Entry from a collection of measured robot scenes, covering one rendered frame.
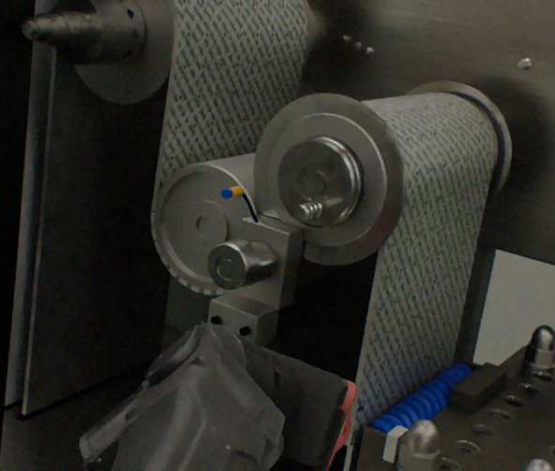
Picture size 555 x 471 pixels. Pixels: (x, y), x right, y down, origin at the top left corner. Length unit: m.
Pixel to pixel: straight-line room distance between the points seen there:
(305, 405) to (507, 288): 2.99
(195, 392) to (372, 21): 0.75
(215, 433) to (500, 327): 3.26
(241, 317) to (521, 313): 2.89
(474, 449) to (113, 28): 0.50
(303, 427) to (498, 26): 0.57
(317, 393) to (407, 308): 0.23
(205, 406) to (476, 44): 0.72
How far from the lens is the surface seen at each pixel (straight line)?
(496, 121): 1.07
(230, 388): 0.58
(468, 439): 0.96
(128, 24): 0.96
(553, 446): 0.99
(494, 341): 3.77
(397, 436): 0.88
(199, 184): 0.95
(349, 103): 0.84
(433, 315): 1.01
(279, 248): 0.86
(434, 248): 0.96
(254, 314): 0.85
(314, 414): 0.73
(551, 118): 1.13
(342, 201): 0.83
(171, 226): 0.97
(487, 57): 1.15
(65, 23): 0.92
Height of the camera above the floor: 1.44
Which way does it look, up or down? 16 degrees down
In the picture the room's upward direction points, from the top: 9 degrees clockwise
